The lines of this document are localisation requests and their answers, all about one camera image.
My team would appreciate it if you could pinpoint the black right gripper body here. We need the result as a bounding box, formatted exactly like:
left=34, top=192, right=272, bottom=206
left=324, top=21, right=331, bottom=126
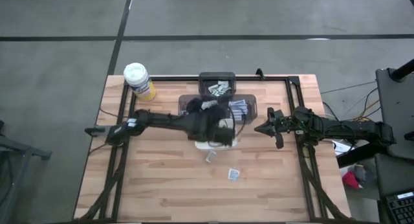
left=267, top=107, right=296, bottom=150

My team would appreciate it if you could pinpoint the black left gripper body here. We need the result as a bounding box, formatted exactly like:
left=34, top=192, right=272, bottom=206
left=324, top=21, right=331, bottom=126
left=186, top=97, right=231, bottom=144

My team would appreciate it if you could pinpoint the white plastic bin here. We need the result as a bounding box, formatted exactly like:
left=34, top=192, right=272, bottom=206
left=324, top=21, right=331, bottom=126
left=193, top=118, right=239, bottom=151

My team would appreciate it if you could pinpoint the small smoky translucent bin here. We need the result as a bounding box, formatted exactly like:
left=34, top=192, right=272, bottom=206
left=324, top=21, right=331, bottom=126
left=198, top=71, right=237, bottom=102

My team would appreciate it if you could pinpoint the white paper sheet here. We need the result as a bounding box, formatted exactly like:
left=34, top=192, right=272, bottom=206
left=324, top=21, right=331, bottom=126
left=332, top=140, right=356, bottom=156

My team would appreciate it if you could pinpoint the yellow Lysol wipes canister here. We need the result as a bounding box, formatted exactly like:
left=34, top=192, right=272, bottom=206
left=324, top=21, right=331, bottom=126
left=124, top=62, right=158, bottom=102

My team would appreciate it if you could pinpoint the red and grey cloth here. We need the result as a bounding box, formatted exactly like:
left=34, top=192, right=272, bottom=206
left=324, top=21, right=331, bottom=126
left=341, top=164, right=369, bottom=190

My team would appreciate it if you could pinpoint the black pole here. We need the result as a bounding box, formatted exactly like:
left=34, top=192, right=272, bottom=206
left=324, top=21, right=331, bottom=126
left=389, top=58, right=414, bottom=83

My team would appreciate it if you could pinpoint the black keyboard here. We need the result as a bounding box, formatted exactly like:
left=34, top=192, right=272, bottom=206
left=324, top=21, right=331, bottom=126
left=384, top=190, right=414, bottom=224

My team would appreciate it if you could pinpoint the grey metal stand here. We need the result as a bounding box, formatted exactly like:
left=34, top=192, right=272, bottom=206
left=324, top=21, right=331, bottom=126
left=0, top=119, right=53, bottom=224

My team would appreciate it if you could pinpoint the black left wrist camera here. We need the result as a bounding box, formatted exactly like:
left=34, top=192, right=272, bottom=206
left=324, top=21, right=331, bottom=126
left=214, top=117, right=237, bottom=148

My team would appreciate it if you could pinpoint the yellow cable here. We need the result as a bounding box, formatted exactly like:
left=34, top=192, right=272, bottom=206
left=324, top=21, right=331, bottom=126
left=354, top=99, right=383, bottom=122

